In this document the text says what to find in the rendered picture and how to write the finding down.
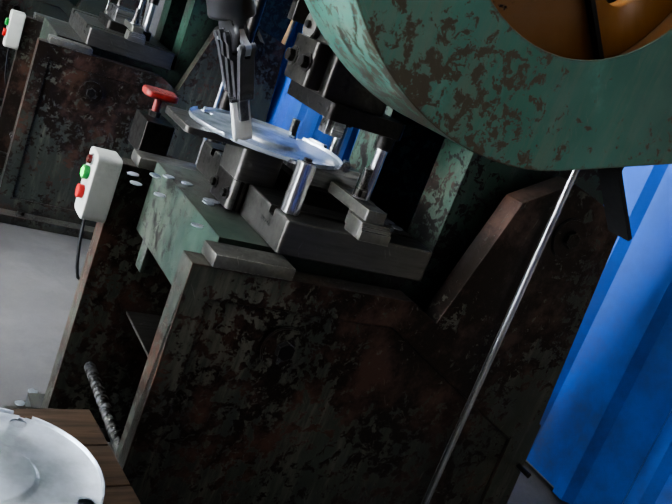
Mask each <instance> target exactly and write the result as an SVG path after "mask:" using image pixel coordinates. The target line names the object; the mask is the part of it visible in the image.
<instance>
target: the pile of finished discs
mask: <svg viewBox="0 0 672 504"><path fill-rule="evenodd" d="M13 413H14V410H9V409H5V408H0V504H103V499H104V495H105V480H104V476H103V473H102V470H101V468H100V466H99V464H98V462H97V461H96V459H95V458H94V456H93V455H92V454H91V453H90V452H89V450H88V449H87V448H86V447H85V446H84V445H82V444H81V443H80V442H79V441H78V440H77V439H75V438H74V437H73V436H71V435H70V434H68V433H67V432H65V431H63V430H62V429H60V428H58V427H56V426H54V425H52V424H50V423H48V422H46V421H44V420H41V419H39V418H36V417H34V416H33V417H32V420H31V419H28V418H21V417H20V416H19V415H15V414H13Z"/></svg>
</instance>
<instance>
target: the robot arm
mask: <svg viewBox="0 0 672 504"><path fill-rule="evenodd" d="M206 5H207V15H208V17H209V18H210V19H213V20H217V21H219V22H218V25H219V29H218V30H214V33H213V34H214V37H215V41H216V44H217V50H218V56H219V62H220V68H221V74H222V80H223V86H224V90H225V92H226V91H228V96H229V103H230V114H231V125H232V135H233V139H234V140H235V141H236V142H237V141H238V139H240V140H248V139H252V138H253V137H252V125H251V112H250V100H251V99H254V77H255V54H256V44H255V43H249V41H250V32H249V30H248V28H247V23H246V21H247V19H248V18H251V17H253V16H255V14H256V1H255V0H206Z"/></svg>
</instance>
